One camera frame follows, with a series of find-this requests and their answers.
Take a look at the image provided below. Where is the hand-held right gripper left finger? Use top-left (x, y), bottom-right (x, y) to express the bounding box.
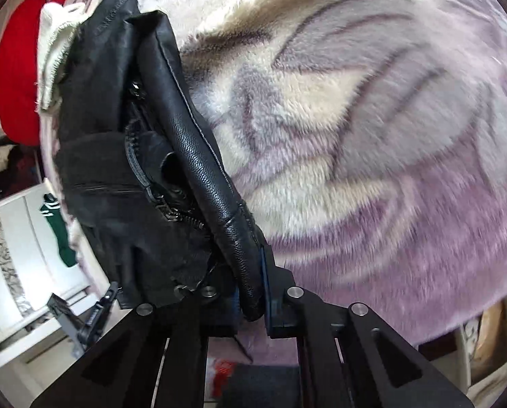
top-left (30, 286), bottom-right (242, 408)

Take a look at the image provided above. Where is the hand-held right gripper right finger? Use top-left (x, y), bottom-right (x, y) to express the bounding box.
top-left (260, 244), bottom-right (476, 408)

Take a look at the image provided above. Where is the black leather jacket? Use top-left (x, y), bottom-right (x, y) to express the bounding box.
top-left (52, 0), bottom-right (271, 323)

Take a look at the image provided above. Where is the pile of dark clothes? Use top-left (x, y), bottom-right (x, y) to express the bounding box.
top-left (0, 134), bottom-right (46, 210)

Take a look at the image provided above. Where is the red and white packet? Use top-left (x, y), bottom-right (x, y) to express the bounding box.
top-left (209, 358), bottom-right (237, 401)

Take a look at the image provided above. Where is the dark floor mat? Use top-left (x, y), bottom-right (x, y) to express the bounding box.
top-left (222, 363), bottom-right (302, 408)

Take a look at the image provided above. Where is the black tripod stand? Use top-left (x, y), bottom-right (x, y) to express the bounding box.
top-left (45, 281), bottom-right (120, 349)

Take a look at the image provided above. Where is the purple floral plush blanket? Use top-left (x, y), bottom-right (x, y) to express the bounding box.
top-left (39, 0), bottom-right (507, 365)

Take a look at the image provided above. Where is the green striped garment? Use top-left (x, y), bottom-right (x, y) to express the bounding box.
top-left (39, 193), bottom-right (79, 268)

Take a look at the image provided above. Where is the white wardrobe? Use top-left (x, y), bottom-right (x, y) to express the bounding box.
top-left (0, 181), bottom-right (97, 375)

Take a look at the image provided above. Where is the beige storage bag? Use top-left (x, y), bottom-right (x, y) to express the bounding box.
top-left (455, 293), bottom-right (507, 404)

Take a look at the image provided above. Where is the cream fleece garment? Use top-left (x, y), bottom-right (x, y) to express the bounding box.
top-left (36, 2), bottom-right (88, 112)

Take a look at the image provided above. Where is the red knitted garment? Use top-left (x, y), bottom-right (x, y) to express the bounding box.
top-left (0, 0), bottom-right (69, 147)

